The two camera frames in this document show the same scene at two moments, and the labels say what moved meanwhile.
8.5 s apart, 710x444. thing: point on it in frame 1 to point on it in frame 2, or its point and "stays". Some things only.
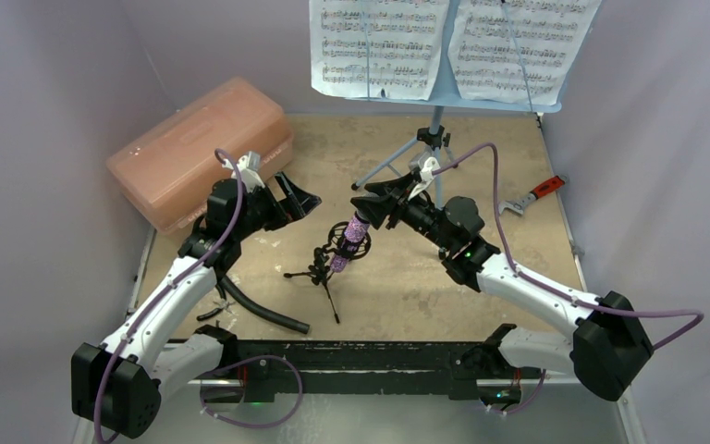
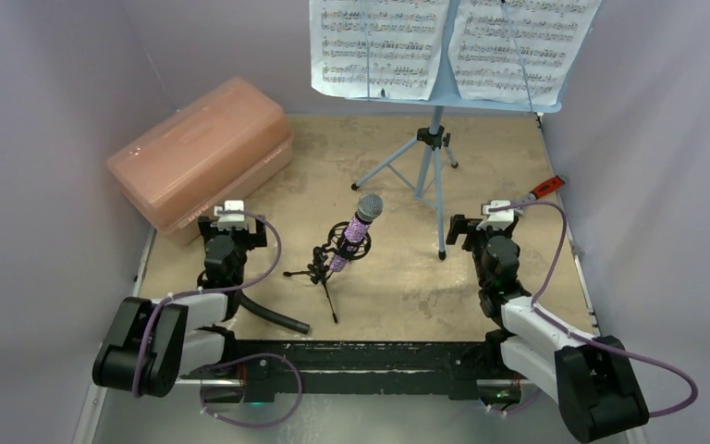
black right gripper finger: (374, 208) to (459, 225)
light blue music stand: (433, 139) stays
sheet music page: (377, 49) stays
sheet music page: (517, 51) stays
